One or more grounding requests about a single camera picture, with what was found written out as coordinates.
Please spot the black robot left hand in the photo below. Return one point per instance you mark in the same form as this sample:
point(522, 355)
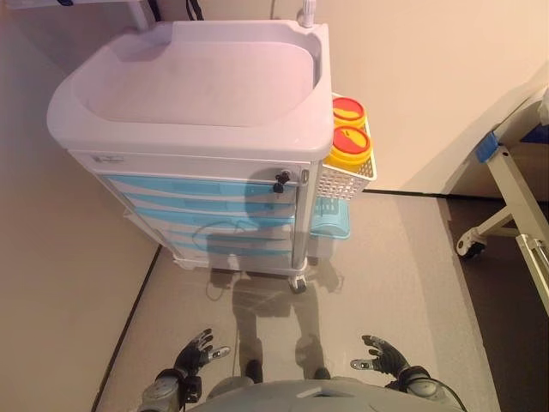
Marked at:
point(191, 360)

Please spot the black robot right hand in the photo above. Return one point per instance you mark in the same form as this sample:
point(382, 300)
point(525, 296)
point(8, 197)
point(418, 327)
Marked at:
point(390, 360)

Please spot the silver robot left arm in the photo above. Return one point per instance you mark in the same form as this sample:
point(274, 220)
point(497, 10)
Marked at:
point(163, 390)

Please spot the silver robot left leg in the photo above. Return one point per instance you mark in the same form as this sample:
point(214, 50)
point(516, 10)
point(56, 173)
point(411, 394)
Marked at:
point(254, 371)

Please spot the grey robot torso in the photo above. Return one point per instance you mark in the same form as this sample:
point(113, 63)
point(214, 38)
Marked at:
point(300, 399)

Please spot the cart caster wheel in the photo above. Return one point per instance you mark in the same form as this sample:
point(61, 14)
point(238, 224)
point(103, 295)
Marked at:
point(299, 284)

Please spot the translucent white waste bin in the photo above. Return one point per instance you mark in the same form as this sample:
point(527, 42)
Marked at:
point(319, 246)

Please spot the bed caster wheel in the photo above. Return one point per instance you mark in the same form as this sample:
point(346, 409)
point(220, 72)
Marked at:
point(472, 250)

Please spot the light blue waste bin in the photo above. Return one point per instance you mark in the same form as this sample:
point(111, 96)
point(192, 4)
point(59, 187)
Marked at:
point(330, 219)

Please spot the white perforated side basket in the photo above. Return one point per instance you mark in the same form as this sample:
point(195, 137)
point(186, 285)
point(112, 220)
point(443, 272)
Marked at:
point(339, 182)

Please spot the black cart lock key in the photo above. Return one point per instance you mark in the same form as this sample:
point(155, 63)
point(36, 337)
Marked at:
point(281, 178)

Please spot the yellow sharps container red lid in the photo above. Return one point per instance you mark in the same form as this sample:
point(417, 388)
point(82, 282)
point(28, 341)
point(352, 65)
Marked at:
point(348, 111)
point(349, 143)

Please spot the white medical cart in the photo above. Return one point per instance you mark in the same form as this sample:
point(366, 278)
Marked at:
point(193, 86)

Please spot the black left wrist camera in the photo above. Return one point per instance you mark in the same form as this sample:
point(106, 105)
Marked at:
point(194, 388)

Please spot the white hospital bed frame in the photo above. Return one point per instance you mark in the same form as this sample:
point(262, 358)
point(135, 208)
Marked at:
point(512, 193)

